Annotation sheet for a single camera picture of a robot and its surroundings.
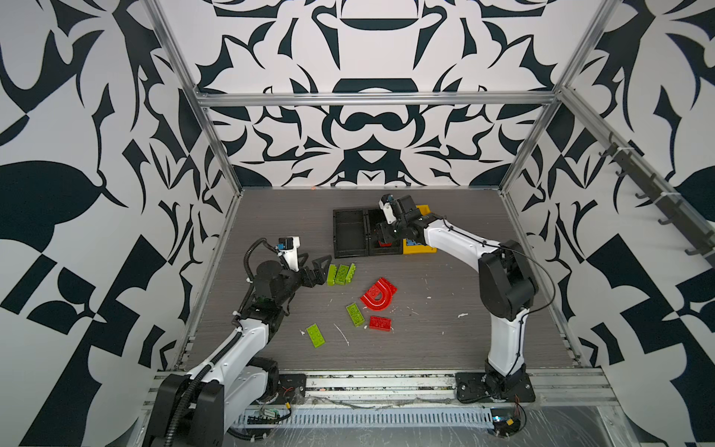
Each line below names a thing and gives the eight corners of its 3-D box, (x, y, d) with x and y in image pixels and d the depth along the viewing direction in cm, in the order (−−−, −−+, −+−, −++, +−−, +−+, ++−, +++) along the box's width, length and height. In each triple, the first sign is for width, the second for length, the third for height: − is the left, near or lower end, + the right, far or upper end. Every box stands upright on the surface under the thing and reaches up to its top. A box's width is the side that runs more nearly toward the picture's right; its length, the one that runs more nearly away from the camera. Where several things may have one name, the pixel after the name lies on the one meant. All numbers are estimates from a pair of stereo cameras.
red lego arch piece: (360, 300, 91) (361, 297, 89) (381, 279, 96) (382, 275, 94) (377, 315, 88) (378, 312, 86) (398, 293, 93) (399, 289, 91)
